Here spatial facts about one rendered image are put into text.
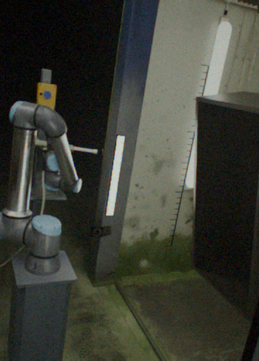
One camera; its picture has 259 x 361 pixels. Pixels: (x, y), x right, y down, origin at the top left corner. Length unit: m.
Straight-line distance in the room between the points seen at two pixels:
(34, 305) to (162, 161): 1.45
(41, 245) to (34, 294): 0.25
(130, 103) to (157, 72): 0.29
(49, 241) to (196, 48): 1.73
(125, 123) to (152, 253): 1.16
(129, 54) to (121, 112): 0.39
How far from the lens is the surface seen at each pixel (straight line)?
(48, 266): 1.97
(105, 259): 2.96
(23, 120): 1.84
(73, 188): 2.22
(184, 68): 2.77
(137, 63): 2.59
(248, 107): 1.88
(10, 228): 1.97
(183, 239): 3.21
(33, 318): 2.06
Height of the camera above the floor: 1.70
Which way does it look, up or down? 17 degrees down
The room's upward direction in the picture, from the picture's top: 9 degrees clockwise
